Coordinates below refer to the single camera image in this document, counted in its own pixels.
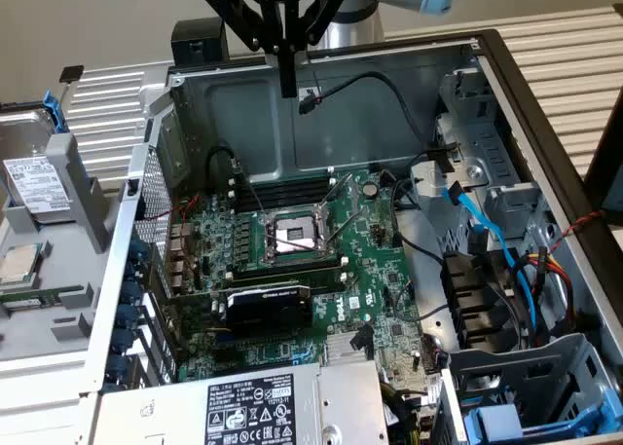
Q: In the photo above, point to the hard disk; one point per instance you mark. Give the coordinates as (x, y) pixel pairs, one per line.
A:
(29, 187)

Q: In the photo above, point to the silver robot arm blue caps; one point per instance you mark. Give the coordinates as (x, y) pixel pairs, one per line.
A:
(350, 31)

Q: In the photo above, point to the empty blue disk carrier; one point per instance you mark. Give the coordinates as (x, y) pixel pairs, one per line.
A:
(491, 423)

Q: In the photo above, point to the open grey PC case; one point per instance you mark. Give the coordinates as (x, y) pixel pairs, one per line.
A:
(243, 114)

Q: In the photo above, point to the black box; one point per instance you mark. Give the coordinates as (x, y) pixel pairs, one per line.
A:
(199, 36)

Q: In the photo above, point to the black RAM slot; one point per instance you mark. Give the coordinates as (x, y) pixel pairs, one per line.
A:
(287, 197)
(292, 184)
(326, 284)
(287, 269)

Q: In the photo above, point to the steel locking lever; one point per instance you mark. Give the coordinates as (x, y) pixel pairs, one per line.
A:
(250, 189)
(343, 227)

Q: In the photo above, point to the steel socket cover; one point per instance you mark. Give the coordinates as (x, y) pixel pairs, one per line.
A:
(354, 194)

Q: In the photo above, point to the round coin battery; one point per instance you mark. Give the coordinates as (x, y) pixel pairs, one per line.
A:
(370, 189)

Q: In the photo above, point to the CPU socket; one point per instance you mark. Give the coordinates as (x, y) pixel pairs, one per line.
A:
(292, 233)

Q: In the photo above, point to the grey metal drive cage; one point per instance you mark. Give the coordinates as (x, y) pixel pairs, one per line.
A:
(487, 143)

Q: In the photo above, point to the green motherboard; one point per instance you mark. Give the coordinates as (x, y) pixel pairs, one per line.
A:
(370, 270)

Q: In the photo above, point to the blue slot retainer knob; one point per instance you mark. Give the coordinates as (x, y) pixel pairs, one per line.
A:
(130, 270)
(127, 315)
(121, 340)
(117, 365)
(130, 291)
(138, 247)

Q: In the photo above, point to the black graphics card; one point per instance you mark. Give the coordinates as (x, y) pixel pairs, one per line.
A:
(267, 308)

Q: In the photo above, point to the black fan shroud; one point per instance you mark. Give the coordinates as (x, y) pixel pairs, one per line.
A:
(467, 289)

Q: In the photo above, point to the silver chipset heatsink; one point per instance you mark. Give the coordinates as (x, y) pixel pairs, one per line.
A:
(340, 347)

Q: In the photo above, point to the grey parts rack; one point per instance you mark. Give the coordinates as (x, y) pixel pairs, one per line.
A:
(73, 265)

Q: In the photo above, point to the black expansion slot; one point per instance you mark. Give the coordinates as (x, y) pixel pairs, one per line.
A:
(229, 356)

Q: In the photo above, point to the silver CPU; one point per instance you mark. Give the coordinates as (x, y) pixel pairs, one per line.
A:
(17, 267)

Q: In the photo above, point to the green RAM stick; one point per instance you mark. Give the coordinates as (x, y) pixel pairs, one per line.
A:
(34, 300)

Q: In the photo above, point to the grey power supply unit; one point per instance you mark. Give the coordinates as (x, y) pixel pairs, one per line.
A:
(185, 411)

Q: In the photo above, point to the blue drive bay brackets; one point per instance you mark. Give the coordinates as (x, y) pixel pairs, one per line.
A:
(525, 367)

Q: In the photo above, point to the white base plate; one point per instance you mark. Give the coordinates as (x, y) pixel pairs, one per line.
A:
(39, 401)

